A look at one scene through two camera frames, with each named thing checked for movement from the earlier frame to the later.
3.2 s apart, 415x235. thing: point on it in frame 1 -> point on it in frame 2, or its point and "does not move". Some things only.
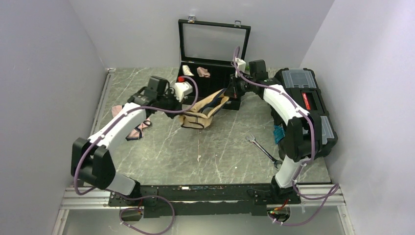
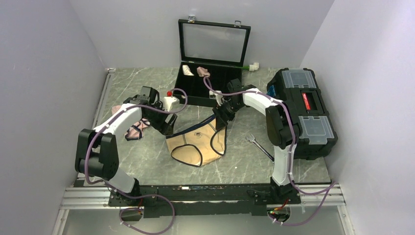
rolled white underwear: (186, 70) does not move
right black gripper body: (240, 86) -> (228, 109)
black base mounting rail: (170, 200) does not move
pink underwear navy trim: (137, 132) does not move
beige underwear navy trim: (203, 111) -> (198, 145)
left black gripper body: (169, 102) -> (157, 119)
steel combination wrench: (277, 164) does not move
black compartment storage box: (209, 49) does not move
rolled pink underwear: (203, 72) does not move
